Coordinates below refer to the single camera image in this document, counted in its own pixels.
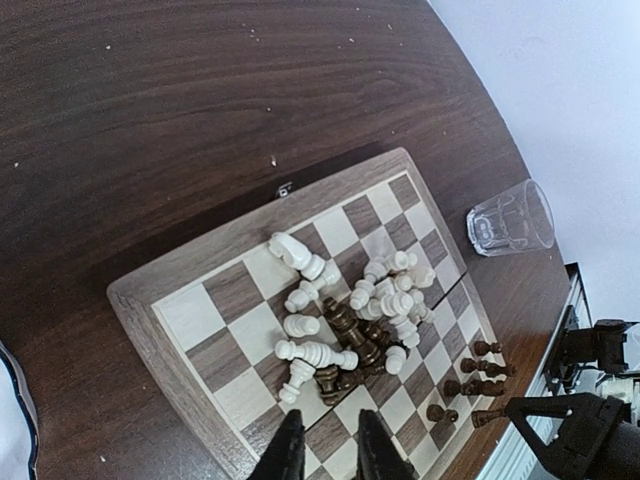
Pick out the dark chess knight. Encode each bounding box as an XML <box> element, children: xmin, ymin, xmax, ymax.
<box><xmin>475</xmin><ymin>380</ymin><xmax>506</xmax><ymax>397</ymax></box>

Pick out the wooden chess board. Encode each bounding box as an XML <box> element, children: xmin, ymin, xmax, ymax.
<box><xmin>107</xmin><ymin>148</ymin><xmax>496</xmax><ymax>479</ymax></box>

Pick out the white round bowl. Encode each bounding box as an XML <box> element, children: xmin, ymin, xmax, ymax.
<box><xmin>1</xmin><ymin>343</ymin><xmax>39</xmax><ymax>480</ymax></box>

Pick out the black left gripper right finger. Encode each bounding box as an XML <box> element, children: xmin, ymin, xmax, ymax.
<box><xmin>356</xmin><ymin>409</ymin><xmax>415</xmax><ymax>480</ymax></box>

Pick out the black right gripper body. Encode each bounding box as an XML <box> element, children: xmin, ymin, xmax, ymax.
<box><xmin>564</xmin><ymin>394</ymin><xmax>639</xmax><ymax>479</ymax></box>

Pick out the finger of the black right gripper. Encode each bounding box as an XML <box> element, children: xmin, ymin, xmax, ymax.
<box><xmin>505</xmin><ymin>394</ymin><xmax>579</xmax><ymax>479</ymax></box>

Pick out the dark pawn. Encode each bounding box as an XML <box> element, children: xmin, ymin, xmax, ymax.
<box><xmin>426</xmin><ymin>404</ymin><xmax>459</xmax><ymax>423</ymax></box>
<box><xmin>460</xmin><ymin>358</ymin><xmax>491</xmax><ymax>376</ymax></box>
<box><xmin>443</xmin><ymin>379</ymin><xmax>477</xmax><ymax>397</ymax></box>
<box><xmin>473</xmin><ymin>341</ymin><xmax>502</xmax><ymax>357</ymax></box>

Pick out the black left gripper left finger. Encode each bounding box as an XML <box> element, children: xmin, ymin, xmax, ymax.
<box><xmin>254</xmin><ymin>409</ymin><xmax>306</xmax><ymax>480</ymax></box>

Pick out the dark tall king piece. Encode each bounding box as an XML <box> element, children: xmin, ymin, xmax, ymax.
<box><xmin>471</xmin><ymin>408</ymin><xmax>507</xmax><ymax>429</ymax></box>

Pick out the clear plastic cup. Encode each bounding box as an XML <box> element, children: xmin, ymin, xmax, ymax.
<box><xmin>466</xmin><ymin>179</ymin><xmax>555</xmax><ymax>257</ymax></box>

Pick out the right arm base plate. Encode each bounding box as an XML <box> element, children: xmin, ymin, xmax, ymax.
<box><xmin>542</xmin><ymin>319</ymin><xmax>639</xmax><ymax>396</ymax></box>

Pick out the white chess queen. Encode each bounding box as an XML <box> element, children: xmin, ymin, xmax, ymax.
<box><xmin>274</xmin><ymin>340</ymin><xmax>359</xmax><ymax>371</ymax></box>

